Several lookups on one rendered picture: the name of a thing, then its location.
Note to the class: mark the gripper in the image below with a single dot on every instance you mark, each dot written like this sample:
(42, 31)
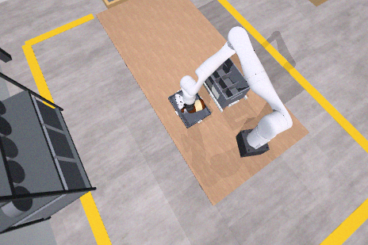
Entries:
(183, 103)

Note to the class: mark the dark grey open-top crate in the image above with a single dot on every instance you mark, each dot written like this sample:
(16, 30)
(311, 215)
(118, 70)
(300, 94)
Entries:
(227, 84)

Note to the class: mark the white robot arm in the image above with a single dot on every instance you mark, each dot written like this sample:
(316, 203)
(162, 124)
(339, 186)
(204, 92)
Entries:
(238, 42)

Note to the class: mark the brown bottle with cream label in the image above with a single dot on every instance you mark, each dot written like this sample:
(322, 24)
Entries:
(199, 105)

